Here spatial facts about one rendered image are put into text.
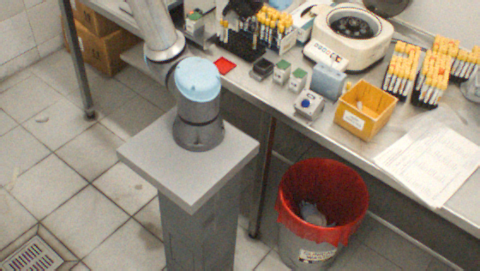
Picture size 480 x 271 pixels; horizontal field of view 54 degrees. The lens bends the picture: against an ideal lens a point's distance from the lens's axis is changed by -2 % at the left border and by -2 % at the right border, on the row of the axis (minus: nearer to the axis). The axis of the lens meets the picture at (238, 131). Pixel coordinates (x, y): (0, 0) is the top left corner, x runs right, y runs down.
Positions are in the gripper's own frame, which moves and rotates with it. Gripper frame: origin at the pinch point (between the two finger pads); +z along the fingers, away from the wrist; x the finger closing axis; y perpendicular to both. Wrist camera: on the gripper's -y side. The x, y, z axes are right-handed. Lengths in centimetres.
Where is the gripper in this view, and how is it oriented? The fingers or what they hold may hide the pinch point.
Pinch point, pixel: (224, 16)
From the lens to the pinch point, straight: 163.8
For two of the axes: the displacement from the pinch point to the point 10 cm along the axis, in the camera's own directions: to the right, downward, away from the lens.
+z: -4.3, 3.5, 8.3
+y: 6.5, 7.6, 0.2
